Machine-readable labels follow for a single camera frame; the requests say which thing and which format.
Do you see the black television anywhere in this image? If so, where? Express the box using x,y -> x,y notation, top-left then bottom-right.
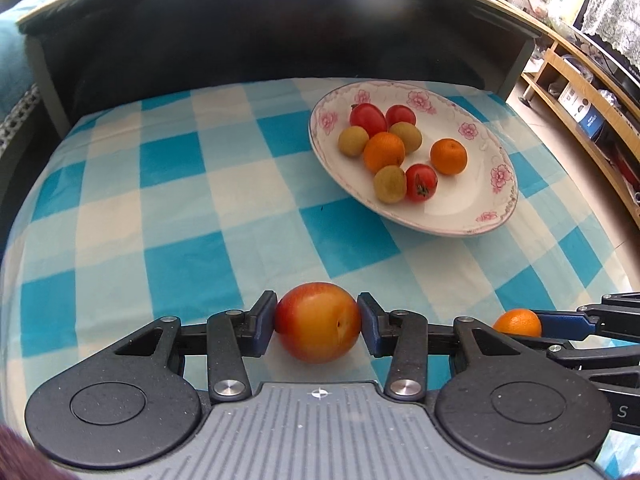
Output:
572,20 -> 640,86

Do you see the red tomato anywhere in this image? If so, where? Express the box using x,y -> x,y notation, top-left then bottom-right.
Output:
385,104 -> 417,128
404,163 -> 439,203
349,102 -> 389,137

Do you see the white floral porcelain bowl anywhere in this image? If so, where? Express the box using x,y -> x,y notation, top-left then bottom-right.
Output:
308,83 -> 519,236

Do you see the orange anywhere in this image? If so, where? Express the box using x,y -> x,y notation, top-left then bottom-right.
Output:
430,138 -> 469,176
363,131 -> 406,174
492,308 -> 543,338

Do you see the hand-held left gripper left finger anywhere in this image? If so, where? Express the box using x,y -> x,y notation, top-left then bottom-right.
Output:
112,290 -> 278,404

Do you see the blue box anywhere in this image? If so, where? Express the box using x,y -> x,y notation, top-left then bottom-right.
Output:
580,110 -> 608,140

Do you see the dark wooden coffee table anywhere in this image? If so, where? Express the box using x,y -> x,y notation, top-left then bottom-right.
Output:
15,0 -> 545,133

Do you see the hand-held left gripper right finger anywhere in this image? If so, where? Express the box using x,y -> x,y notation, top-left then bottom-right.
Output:
356,292 -> 523,403

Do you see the white crumpled bag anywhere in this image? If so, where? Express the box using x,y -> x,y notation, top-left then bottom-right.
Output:
525,42 -> 551,73

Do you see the person's left forearm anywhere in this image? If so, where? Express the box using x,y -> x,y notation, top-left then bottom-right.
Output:
0,425 -> 71,480

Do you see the brown kiwi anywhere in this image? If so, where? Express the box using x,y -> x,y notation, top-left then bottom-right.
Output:
338,126 -> 371,158
388,121 -> 424,155
373,165 -> 408,204

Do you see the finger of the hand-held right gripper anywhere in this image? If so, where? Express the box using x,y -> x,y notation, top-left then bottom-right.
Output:
515,332 -> 640,373
536,291 -> 640,342

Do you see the wooden shelf unit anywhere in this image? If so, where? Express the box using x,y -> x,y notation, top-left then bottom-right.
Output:
460,0 -> 640,226

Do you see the white lace cloth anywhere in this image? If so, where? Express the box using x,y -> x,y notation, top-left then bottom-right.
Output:
580,0 -> 640,68

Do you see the blue white checkered tablecloth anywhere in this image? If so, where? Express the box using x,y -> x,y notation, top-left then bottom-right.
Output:
0,76 -> 640,480

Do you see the red yellow apple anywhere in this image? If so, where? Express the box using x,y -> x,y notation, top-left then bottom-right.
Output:
274,282 -> 363,364

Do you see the white box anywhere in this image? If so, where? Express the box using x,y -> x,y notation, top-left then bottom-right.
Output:
557,82 -> 596,121

